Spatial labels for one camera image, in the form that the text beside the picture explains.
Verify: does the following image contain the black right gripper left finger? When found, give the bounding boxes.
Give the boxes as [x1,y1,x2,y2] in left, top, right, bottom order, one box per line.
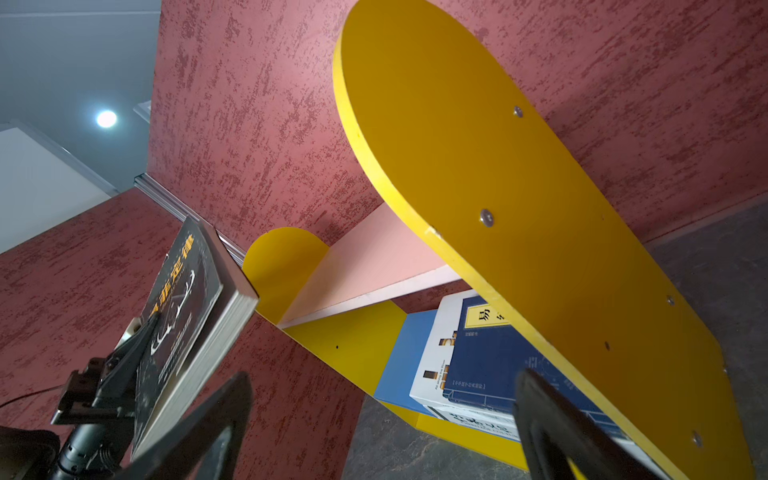
[114,372,252,479]

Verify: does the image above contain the yellow pink blue bookshelf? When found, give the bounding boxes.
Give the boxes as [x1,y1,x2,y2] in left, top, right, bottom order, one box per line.
[243,1,755,479]

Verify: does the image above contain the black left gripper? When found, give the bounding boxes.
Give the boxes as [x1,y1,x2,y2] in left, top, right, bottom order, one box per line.
[51,311,161,425]

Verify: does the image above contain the black book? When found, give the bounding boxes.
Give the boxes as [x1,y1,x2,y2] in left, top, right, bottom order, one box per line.
[131,217,259,458]

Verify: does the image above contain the white book brown pattern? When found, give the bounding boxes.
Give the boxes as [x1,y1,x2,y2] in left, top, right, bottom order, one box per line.
[410,290,519,441]

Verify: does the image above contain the left corner aluminium profile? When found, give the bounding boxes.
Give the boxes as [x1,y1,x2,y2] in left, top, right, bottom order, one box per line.
[134,173,245,266]

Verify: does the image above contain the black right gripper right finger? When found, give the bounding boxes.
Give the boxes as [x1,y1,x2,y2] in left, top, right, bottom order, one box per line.
[514,369,659,479]

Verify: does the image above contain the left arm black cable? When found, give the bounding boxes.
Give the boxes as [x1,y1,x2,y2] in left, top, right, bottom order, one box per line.
[0,383,64,412]

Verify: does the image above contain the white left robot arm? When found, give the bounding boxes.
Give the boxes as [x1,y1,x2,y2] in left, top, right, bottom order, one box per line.
[1,312,161,479]

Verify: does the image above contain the blue book yellow label front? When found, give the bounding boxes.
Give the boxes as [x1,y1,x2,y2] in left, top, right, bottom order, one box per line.
[443,296,626,439]

